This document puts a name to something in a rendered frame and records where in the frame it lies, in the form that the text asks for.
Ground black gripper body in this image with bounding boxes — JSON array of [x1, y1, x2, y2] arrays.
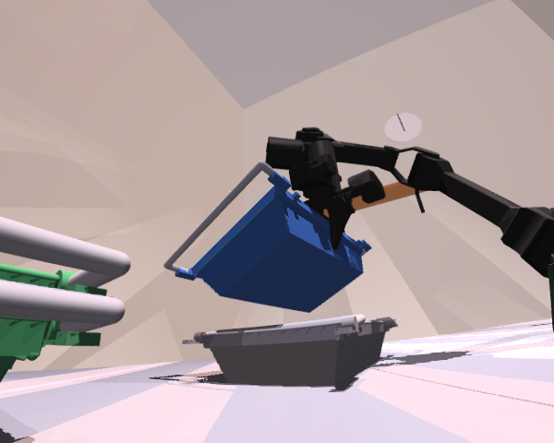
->
[[304, 163, 385, 214]]

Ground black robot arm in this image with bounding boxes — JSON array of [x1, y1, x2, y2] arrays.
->
[[265, 127, 554, 278]]

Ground blue plastic tray with grey wire bar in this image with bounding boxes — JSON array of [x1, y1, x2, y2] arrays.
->
[[164, 161, 372, 313]]

